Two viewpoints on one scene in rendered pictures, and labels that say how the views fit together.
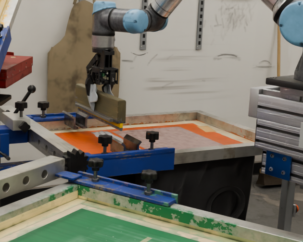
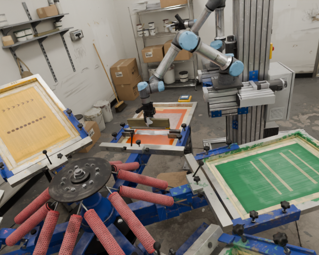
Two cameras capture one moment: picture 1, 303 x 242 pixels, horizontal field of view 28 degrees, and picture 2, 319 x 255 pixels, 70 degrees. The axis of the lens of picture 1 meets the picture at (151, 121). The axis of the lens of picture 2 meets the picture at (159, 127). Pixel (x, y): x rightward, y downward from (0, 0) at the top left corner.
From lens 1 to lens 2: 139 cm
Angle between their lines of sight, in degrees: 39
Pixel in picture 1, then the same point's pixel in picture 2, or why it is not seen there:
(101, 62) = (150, 108)
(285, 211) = not seen: hidden behind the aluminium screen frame
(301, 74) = (226, 83)
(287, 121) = (222, 99)
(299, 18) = (237, 67)
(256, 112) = (208, 100)
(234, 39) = (84, 61)
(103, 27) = (147, 94)
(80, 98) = (133, 124)
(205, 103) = (86, 91)
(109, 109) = (161, 124)
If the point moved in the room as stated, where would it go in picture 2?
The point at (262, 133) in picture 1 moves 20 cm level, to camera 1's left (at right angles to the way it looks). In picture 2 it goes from (212, 106) to (197, 116)
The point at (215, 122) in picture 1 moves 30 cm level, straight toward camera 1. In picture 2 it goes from (158, 105) to (177, 113)
